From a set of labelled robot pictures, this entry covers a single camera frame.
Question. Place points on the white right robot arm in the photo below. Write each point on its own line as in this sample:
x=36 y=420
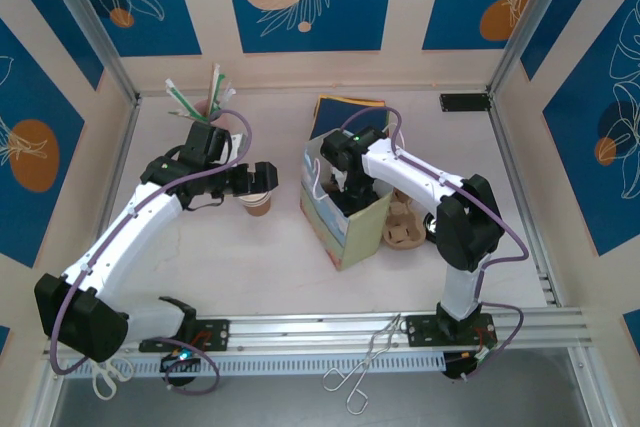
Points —
x=415 y=174

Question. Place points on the controller board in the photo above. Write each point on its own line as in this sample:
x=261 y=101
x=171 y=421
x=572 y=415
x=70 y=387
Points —
x=462 y=367
x=182 y=359

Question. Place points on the black rectangular wall plate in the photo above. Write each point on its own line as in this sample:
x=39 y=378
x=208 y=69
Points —
x=464 y=102

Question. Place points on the paper wrapped green straw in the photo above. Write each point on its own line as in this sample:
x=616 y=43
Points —
x=227 y=93
x=187 y=101
x=182 y=113
x=215 y=87

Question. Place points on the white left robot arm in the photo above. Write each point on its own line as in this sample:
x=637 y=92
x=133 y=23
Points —
x=130 y=227

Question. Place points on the right controller board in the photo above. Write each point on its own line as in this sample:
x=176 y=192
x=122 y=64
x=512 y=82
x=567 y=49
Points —
x=462 y=367

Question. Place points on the brown paper cup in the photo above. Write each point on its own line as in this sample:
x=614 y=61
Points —
x=257 y=206

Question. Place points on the left controller board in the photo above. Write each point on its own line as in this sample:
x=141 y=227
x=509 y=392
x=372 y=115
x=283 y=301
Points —
x=182 y=359

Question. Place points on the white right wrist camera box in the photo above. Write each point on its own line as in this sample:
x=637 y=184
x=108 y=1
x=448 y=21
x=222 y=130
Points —
x=339 y=181

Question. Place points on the black plastic cup lid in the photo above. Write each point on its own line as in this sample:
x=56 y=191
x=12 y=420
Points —
x=430 y=229

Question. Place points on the dark blue paper napkin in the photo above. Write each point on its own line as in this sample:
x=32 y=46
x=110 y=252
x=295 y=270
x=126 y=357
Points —
x=340 y=114

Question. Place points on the aluminium frame post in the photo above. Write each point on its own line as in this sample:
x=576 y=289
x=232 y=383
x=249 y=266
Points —
x=85 y=17
x=530 y=12

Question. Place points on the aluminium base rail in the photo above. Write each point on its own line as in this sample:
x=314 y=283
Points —
x=310 y=334

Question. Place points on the pink straw holder cup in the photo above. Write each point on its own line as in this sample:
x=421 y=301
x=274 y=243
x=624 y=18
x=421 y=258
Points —
x=225 y=122

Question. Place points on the green paper gift bag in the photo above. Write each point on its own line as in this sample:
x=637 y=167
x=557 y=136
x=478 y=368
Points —
x=360 y=242

